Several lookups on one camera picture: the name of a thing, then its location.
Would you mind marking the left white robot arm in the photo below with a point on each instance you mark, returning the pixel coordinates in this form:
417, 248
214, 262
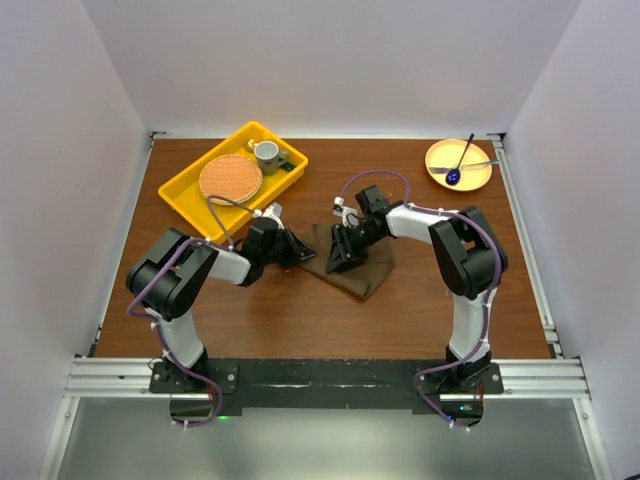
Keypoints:
167, 280

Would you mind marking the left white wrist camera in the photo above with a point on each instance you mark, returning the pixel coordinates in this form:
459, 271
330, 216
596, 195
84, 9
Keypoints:
272, 212

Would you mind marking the yellow round plate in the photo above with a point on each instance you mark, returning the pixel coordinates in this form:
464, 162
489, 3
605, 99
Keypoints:
446, 153

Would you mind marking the yellow plastic tray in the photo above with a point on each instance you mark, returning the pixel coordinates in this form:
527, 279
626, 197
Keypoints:
214, 219

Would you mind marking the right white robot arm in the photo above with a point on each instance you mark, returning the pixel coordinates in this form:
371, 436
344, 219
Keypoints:
469, 257

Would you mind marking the iridescent fork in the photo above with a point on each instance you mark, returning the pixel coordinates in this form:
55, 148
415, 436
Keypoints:
443, 170

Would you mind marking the grey ceramic mug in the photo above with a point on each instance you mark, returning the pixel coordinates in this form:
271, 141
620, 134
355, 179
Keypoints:
269, 157

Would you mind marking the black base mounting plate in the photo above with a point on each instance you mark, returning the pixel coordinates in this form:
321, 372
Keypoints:
413, 385

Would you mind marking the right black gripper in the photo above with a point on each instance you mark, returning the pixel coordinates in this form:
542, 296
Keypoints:
344, 255

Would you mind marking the brown cloth napkin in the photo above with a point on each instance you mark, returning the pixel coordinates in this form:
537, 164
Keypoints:
362, 281

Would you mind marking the orange woven coaster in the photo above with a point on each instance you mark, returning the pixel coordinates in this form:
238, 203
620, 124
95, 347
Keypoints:
230, 177

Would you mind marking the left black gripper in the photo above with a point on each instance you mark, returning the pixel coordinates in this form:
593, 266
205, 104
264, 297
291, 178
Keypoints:
293, 244

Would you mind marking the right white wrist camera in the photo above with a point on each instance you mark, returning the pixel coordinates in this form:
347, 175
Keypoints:
340, 210

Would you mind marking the purple iridescent spoon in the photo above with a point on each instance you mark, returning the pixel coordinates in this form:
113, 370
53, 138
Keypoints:
453, 176

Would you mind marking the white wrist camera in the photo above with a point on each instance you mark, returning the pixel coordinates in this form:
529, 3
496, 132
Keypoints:
272, 212
340, 210

